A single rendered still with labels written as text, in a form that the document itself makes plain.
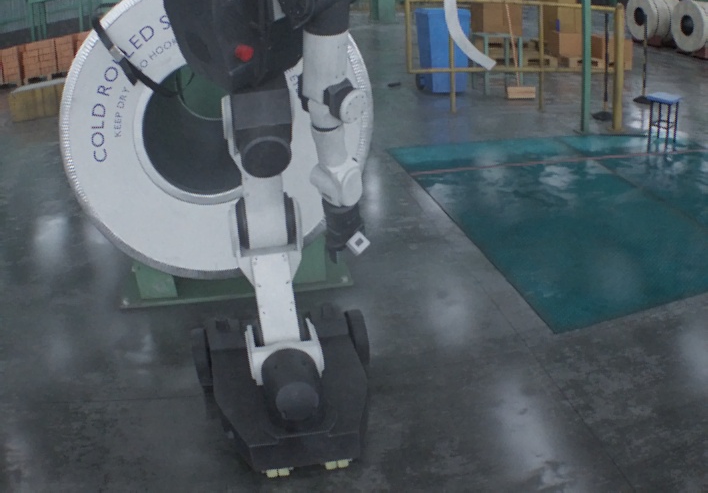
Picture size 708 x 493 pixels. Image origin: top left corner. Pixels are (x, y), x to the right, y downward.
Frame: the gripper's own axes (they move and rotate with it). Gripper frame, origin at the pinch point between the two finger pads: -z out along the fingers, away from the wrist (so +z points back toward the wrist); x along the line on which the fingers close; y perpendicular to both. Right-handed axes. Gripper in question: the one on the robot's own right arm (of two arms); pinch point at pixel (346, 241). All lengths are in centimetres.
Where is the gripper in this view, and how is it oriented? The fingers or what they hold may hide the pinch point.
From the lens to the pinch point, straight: 168.6
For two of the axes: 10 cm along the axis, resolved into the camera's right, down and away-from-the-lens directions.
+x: 6.5, -6.3, 4.3
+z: -0.8, -6.2, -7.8
